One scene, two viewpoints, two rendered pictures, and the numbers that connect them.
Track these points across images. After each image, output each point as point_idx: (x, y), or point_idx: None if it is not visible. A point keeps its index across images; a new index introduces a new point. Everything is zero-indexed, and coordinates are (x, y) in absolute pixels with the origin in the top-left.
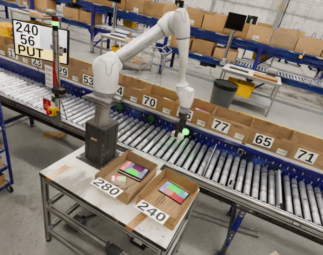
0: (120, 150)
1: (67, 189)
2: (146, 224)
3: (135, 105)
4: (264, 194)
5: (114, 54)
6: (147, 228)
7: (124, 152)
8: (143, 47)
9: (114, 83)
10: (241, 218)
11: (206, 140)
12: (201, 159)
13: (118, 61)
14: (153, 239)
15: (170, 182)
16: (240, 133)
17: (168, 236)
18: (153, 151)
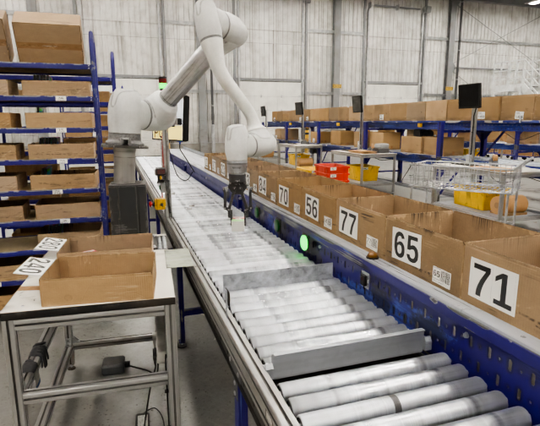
0: None
1: (46, 253)
2: (35, 292)
3: (267, 204)
4: (286, 344)
5: (157, 92)
6: (26, 296)
7: (142, 233)
8: (187, 75)
9: (122, 117)
10: (237, 401)
11: (331, 261)
12: None
13: (156, 100)
14: (11, 303)
15: None
16: (373, 234)
17: (27, 308)
18: (210, 255)
